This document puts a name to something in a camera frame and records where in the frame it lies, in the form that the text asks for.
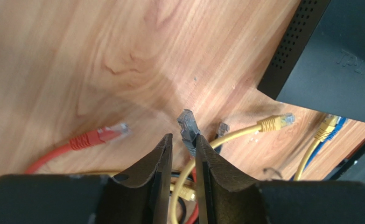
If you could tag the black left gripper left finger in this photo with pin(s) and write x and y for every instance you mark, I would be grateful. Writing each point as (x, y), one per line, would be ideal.
(140, 193)

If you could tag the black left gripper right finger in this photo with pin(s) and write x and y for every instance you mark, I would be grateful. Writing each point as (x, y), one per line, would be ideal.
(226, 195)

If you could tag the black network switch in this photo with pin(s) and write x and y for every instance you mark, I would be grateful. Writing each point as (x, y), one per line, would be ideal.
(319, 63)

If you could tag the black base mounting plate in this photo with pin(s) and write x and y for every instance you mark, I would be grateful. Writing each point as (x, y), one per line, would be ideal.
(356, 164)

